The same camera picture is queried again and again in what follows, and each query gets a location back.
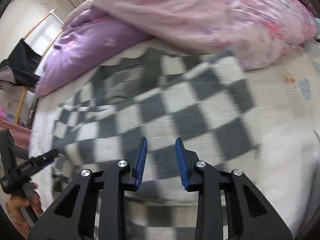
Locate pink grey towel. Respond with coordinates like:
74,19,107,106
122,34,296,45
1,107,31,150

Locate grey white checkered cardigan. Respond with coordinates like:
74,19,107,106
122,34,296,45
52,48,259,239

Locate light blue striped pillow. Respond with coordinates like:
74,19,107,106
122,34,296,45
314,18,320,43

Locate black grey hanging clothes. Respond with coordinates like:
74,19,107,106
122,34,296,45
1,44,40,91

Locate wooden clothes drying rack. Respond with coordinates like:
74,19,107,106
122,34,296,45
15,5,64,124

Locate purple pink floral quilt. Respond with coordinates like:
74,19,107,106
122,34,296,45
35,0,317,97

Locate person's left hand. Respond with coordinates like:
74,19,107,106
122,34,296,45
5,182,45,239

